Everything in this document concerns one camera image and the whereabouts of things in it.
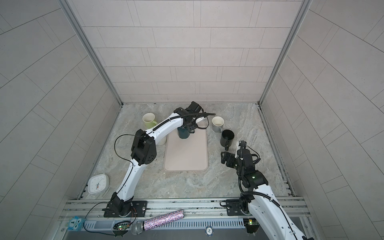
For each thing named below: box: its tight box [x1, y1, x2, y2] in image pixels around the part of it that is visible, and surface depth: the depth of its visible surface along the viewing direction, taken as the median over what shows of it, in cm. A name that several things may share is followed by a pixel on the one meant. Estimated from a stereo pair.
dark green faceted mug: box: [177, 126, 190, 139], surface depth 97 cm
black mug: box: [220, 129, 235, 151], surface depth 92 cm
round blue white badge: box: [205, 226, 214, 237], surface depth 67 cm
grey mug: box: [211, 116, 225, 133], surface depth 98 cm
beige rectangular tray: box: [163, 120, 208, 172], surface depth 91 cm
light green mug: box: [142, 112, 158, 129], surface depth 98 cm
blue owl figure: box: [66, 216, 86, 232], surface depth 67 cm
